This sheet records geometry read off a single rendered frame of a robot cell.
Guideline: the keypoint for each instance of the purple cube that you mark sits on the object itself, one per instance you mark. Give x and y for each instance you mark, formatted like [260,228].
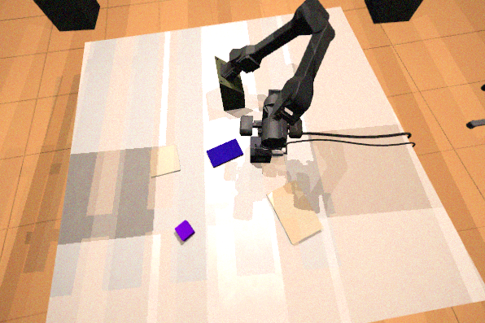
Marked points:
[185,230]

